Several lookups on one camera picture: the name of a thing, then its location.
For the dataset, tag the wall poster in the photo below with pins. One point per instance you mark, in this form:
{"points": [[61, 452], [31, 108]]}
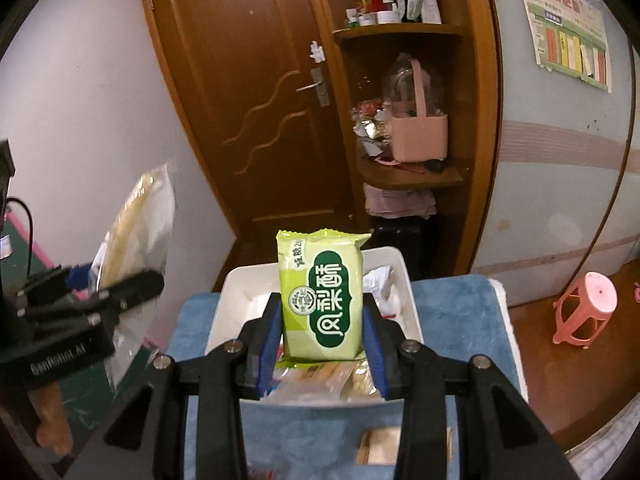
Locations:
{"points": [[565, 10]]}

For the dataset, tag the black suitcase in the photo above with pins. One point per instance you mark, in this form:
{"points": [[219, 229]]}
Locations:
{"points": [[400, 235]]}

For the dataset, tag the clear biscuit packet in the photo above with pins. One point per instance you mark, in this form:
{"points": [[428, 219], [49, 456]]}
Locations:
{"points": [[145, 220]]}

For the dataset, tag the folded pink clothes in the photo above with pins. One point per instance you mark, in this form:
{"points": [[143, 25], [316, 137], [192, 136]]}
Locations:
{"points": [[400, 202]]}

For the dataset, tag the pale patterned cloth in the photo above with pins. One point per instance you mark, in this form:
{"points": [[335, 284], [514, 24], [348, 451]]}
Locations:
{"points": [[615, 440]]}

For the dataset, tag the cluster of small bottles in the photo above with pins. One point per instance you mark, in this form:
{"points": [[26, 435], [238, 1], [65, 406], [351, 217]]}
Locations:
{"points": [[372, 10]]}

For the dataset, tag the clear nut snack packet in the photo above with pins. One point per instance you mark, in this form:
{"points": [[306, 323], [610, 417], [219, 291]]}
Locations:
{"points": [[362, 380]]}

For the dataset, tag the pink plastic stool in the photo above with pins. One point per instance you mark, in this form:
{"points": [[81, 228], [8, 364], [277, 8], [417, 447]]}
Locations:
{"points": [[597, 292]]}

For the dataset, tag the green snack packet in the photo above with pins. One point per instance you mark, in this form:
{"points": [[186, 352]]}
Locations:
{"points": [[325, 300]]}

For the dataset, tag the blue fluffy towel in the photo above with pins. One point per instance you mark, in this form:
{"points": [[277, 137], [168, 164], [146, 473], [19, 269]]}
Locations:
{"points": [[460, 320]]}

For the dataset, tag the white plastic bin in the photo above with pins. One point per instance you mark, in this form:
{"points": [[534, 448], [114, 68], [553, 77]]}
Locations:
{"points": [[235, 285]]}

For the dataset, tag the white crinkled packet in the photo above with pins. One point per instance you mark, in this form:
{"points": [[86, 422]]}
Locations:
{"points": [[382, 290]]}

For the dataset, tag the pile of shiny wrappers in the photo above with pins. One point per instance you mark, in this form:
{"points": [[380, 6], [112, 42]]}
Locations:
{"points": [[370, 120]]}

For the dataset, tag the wooden corner shelf unit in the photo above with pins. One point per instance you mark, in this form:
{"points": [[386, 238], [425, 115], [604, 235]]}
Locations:
{"points": [[475, 110]]}

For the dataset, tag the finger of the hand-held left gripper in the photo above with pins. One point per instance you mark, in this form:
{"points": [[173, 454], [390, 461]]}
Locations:
{"points": [[45, 285], [135, 285]]}

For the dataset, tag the small black object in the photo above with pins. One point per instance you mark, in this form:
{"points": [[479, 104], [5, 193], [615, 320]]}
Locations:
{"points": [[435, 166]]}

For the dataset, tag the orange and white snack packet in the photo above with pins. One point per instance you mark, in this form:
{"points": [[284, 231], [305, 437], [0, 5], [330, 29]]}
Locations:
{"points": [[320, 375]]}

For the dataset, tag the white door hook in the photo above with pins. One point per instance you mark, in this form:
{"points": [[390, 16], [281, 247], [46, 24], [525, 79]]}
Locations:
{"points": [[316, 51]]}

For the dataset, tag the black equipment box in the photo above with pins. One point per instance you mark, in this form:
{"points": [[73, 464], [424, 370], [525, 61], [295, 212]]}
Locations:
{"points": [[6, 165]]}

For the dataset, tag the brown wooden door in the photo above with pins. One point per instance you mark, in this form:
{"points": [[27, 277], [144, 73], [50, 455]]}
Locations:
{"points": [[225, 85]]}

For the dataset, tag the clear plastic bag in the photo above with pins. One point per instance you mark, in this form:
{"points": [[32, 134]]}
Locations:
{"points": [[395, 85]]}

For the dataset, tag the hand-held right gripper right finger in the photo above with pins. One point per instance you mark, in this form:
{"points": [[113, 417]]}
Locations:
{"points": [[375, 350]]}

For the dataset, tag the person's left hand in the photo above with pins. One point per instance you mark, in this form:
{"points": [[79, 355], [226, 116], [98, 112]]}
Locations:
{"points": [[52, 420]]}

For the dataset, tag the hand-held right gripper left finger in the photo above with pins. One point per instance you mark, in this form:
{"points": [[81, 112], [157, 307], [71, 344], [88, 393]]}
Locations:
{"points": [[270, 345]]}

